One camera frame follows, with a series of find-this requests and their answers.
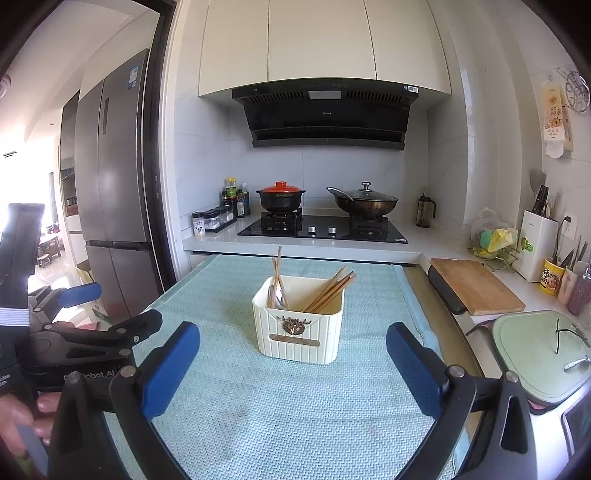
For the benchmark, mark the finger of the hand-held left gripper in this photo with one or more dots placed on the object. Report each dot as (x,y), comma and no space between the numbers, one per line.
(83,293)
(138,327)

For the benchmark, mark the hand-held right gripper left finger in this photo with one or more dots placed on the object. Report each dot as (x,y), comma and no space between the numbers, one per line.
(171,374)

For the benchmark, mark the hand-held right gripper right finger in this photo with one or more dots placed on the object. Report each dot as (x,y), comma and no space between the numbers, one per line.
(413,374)

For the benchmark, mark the brown wooden chopstick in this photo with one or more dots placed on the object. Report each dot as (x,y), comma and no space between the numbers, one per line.
(279,263)
(346,279)
(339,273)
(274,272)

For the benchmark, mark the cream ribbed utensil holder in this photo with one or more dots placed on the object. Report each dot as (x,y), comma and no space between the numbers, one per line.
(300,346)

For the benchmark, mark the bundle of wooden chopsticks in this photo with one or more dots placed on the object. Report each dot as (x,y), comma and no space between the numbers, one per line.
(323,296)

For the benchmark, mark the small steel spoon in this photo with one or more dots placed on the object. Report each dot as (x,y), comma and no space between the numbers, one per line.
(271,297)

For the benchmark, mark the large steel spoon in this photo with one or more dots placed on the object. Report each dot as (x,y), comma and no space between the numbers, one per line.
(282,300)

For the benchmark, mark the person's left hand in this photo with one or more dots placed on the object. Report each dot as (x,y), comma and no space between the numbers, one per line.
(18,415)

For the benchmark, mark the yellow printed cardboard box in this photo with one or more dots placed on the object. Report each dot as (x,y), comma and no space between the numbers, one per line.
(85,274)

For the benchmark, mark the dark wooden furniture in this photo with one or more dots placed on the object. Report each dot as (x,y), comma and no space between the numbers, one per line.
(48,244)

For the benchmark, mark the black tray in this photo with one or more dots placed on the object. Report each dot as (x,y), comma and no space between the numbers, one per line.
(443,290)

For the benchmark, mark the wooden cutting board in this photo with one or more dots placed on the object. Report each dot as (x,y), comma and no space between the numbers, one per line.
(475,286)

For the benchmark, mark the pale green cutting board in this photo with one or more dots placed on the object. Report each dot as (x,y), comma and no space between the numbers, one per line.
(521,350)

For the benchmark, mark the light blue woven towel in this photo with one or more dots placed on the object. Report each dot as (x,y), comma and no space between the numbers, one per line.
(277,406)

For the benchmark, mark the grey steel refrigerator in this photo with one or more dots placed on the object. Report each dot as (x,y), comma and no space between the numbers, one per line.
(120,184)

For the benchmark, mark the white label spice jar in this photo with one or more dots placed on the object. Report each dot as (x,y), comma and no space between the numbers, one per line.
(198,225)

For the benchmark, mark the black lid seasoning jar set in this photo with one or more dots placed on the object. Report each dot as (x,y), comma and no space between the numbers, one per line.
(219,220)

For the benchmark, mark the tall shelf cabinet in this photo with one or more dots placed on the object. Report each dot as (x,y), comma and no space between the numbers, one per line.
(69,138)

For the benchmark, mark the yellow green plastic bag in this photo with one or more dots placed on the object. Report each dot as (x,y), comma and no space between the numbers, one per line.
(496,237)

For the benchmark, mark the glass pitcher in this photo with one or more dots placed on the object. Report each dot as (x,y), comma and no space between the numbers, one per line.
(425,212)

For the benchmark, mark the yellow cap oil bottle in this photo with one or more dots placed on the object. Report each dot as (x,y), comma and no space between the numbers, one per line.
(231,194)

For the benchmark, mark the dark soy sauce bottle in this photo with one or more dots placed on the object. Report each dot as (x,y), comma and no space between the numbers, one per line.
(243,203)

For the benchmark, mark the yellow printed paper cup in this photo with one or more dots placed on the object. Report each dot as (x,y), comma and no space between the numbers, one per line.
(551,277)

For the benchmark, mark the black glass gas cooktop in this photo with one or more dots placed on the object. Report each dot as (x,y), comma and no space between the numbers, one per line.
(323,230)

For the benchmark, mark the dark metal wok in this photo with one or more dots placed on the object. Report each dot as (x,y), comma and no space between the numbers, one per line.
(364,207)

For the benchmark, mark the steel sink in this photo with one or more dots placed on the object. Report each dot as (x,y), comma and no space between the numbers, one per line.
(579,429)

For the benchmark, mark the pink cup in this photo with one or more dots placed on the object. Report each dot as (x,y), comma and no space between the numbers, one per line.
(568,286)

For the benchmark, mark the white knife block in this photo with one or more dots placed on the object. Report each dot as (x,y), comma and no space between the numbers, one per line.
(540,249)

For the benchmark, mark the purple bottle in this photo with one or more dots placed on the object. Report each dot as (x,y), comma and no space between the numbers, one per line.
(579,295)

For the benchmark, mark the glass wok lid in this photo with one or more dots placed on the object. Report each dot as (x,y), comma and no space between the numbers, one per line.
(367,194)

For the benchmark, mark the black clay pot red lid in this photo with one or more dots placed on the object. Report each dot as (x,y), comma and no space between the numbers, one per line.
(279,201)

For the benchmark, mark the black range hood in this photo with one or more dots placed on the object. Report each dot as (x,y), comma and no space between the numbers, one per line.
(323,120)

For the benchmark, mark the hanging printed package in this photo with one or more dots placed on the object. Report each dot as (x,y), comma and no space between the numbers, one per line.
(556,120)

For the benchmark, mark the hanging metal trivet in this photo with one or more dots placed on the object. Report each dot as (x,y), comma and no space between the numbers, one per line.
(575,86)

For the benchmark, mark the white wall outlet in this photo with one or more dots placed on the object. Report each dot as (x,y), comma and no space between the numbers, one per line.
(569,226)

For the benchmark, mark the white wall cabinet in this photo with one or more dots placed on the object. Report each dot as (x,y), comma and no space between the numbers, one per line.
(323,41)

